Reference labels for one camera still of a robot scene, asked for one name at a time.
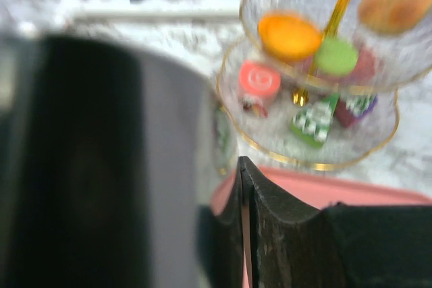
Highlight toy orange egg tart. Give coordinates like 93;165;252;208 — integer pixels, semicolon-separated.
257;12;323;61

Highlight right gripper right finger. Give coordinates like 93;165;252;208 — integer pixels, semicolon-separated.
238;156;431;287

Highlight pink-handled metal tongs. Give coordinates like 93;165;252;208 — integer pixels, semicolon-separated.
1;34;238;287

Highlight toy bread bun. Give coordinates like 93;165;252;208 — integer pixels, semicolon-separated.
357;0;431;34

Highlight toy green cake slice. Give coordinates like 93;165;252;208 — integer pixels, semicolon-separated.
290;94;340;148

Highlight three-tier glass dessert stand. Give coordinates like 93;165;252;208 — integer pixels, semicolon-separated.
216;0;431;171

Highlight toy purple cake slice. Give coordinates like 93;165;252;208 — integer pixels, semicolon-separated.
334;95;377;128

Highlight white pvc pipe frame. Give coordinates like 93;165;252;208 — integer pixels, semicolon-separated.
17;0;240;32

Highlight pink serving tray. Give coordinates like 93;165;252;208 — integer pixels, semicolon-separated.
211;165;432;288

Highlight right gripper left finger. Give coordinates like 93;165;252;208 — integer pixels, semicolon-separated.
196;166;244;287

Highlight toy green macaron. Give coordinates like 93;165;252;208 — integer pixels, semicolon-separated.
313;37;358;76

